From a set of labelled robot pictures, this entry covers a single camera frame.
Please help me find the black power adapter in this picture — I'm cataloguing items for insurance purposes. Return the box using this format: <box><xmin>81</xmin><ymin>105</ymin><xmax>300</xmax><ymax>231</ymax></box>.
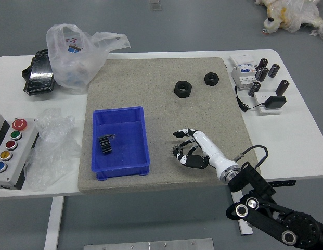
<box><xmin>264</xmin><ymin>95</ymin><xmax>287</xmax><ymax>109</ymax></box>

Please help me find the black adapter cord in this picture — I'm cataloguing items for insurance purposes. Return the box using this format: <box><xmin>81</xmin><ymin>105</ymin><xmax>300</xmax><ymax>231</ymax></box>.
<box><xmin>234</xmin><ymin>85</ymin><xmax>267</xmax><ymax>113</ymax></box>

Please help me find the black cylindrical capacitor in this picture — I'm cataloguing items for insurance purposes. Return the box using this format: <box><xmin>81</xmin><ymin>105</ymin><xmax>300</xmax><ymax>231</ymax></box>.
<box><xmin>275</xmin><ymin>79</ymin><xmax>290</xmax><ymax>96</ymax></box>
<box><xmin>255</xmin><ymin>67</ymin><xmax>269</xmax><ymax>82</ymax></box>
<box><xmin>268</xmin><ymin>64</ymin><xmax>280</xmax><ymax>78</ymax></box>
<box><xmin>248</xmin><ymin>81</ymin><xmax>262</xmax><ymax>96</ymax></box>
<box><xmin>256</xmin><ymin>58</ymin><xmax>269</xmax><ymax>71</ymax></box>

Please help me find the small black hex nut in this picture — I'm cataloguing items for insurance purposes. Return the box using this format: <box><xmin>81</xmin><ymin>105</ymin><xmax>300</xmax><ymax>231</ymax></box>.
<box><xmin>204</xmin><ymin>72</ymin><xmax>220</xmax><ymax>86</ymax></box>

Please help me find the black perforated table rail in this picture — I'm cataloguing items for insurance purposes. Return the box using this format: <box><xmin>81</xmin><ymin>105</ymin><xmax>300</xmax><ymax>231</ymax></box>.
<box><xmin>265</xmin><ymin>179</ymin><xmax>297</xmax><ymax>187</ymax></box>

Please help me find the big black hex nut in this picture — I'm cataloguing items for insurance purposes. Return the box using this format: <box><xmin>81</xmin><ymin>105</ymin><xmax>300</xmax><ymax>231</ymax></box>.
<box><xmin>173</xmin><ymin>80</ymin><xmax>193</xmax><ymax>98</ymax></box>

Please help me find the big black gear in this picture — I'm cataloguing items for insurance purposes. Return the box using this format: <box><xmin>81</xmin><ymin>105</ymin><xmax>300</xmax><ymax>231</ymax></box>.
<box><xmin>98</xmin><ymin>134</ymin><xmax>112</xmax><ymax>156</ymax></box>

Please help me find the crumpled clear plastic wrap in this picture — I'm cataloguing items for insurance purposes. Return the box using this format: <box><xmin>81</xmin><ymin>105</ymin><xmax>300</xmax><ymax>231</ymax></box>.
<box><xmin>23</xmin><ymin>108</ymin><xmax>81</xmax><ymax>192</ymax></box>

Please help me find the white power socket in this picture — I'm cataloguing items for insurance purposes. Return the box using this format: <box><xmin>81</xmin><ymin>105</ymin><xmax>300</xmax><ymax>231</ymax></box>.
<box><xmin>254</xmin><ymin>91</ymin><xmax>283</xmax><ymax>116</ymax></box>

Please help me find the blue plastic box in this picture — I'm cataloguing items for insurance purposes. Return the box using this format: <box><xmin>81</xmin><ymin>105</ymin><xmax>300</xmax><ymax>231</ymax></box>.
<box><xmin>92</xmin><ymin>106</ymin><xmax>151</xmax><ymax>181</ymax></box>

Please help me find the grey-brown mat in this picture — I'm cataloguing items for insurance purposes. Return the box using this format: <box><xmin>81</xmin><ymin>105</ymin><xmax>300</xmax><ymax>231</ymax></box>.
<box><xmin>77</xmin><ymin>57</ymin><xmax>261</xmax><ymax>194</ymax></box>

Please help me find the black wrapped case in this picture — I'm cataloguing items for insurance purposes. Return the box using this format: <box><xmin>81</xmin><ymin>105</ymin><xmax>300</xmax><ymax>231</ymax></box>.
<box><xmin>20</xmin><ymin>49</ymin><xmax>57</xmax><ymax>96</ymax></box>

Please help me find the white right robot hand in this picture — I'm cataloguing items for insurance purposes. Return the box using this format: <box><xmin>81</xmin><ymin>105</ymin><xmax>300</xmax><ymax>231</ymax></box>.
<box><xmin>172</xmin><ymin>127</ymin><xmax>239</xmax><ymax>179</ymax></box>

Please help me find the grey metal plate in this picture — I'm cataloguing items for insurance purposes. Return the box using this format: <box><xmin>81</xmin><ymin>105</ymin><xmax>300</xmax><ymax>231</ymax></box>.
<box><xmin>83</xmin><ymin>237</ymin><xmax>215</xmax><ymax>250</ymax></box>

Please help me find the white circuit breaker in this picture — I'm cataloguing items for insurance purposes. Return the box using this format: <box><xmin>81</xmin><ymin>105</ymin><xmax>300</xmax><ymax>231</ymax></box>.
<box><xmin>229</xmin><ymin>54</ymin><xmax>258</xmax><ymax>91</ymax></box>

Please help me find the white plastic bag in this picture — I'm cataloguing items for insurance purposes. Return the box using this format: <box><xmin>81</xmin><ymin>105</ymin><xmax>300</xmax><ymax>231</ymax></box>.
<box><xmin>45</xmin><ymin>23</ymin><xmax>132</xmax><ymax>95</ymax></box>

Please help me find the plush toy in plastic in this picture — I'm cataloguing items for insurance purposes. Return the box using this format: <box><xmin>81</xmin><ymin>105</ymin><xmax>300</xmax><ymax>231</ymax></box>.
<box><xmin>255</xmin><ymin>0</ymin><xmax>323</xmax><ymax>41</ymax></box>

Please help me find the grey push-button control box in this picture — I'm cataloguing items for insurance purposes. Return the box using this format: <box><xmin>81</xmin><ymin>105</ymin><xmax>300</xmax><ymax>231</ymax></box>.
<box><xmin>0</xmin><ymin>112</ymin><xmax>40</xmax><ymax>190</ymax></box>

